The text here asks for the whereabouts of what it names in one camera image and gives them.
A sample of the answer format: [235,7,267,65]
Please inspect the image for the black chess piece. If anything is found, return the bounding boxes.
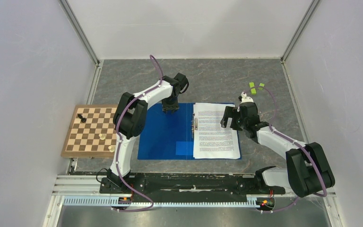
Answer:
[77,113,86,123]

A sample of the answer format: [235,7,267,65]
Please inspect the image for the metal folder clip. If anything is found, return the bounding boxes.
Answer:
[191,113,199,139]

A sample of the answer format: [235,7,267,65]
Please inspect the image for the white printed paper stack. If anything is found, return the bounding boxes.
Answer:
[193,103,241,159]

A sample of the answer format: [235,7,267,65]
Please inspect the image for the blue plastic folder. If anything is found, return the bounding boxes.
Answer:
[137,103,242,161]

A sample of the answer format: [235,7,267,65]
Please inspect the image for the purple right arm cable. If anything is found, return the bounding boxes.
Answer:
[242,86,328,214]

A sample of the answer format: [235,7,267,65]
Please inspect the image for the small green cube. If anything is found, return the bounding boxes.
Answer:
[258,83,264,90]

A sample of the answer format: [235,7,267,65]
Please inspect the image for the aluminium frame rails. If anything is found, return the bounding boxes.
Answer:
[43,0,337,227]

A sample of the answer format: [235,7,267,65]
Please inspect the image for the long green block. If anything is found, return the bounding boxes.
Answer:
[249,82,257,95]

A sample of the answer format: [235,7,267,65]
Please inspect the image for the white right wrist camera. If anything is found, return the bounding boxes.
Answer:
[239,92,254,106]

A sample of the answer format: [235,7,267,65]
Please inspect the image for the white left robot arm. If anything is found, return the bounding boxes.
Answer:
[107,73,189,193]

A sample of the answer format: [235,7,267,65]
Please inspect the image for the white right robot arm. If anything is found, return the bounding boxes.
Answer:
[220,102,335,198]

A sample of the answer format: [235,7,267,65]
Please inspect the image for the white slotted cable duct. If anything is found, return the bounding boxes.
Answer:
[63,196,258,208]

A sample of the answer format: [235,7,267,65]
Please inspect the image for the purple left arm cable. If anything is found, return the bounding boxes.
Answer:
[114,54,164,213]

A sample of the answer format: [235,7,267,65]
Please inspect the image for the wooden chessboard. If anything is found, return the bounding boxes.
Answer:
[61,104,117,158]

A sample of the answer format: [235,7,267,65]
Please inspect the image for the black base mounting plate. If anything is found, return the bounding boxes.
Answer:
[99,173,285,203]

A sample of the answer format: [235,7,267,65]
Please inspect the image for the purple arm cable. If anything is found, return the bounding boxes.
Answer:
[114,54,164,213]
[242,86,328,214]

